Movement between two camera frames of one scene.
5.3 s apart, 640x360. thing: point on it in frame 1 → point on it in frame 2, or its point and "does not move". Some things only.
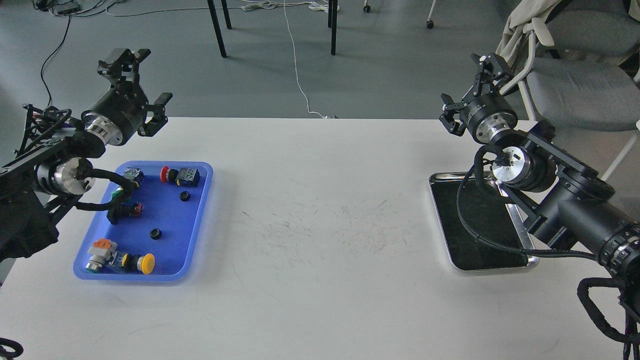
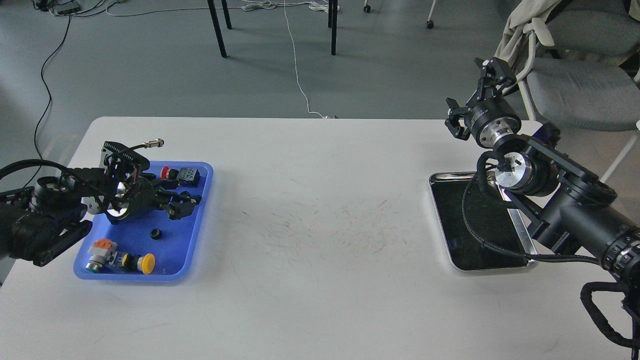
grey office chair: [589, 79] does not move
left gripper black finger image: [123, 64] → [172, 184]
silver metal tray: [486, 211] does not move
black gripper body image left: [117, 114] → [128, 193]
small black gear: [155, 233] does not move
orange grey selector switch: [103, 253] does not move
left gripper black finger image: [159, 119] → [183, 205]
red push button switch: [185, 177] does not move
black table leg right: [332, 17] does not move
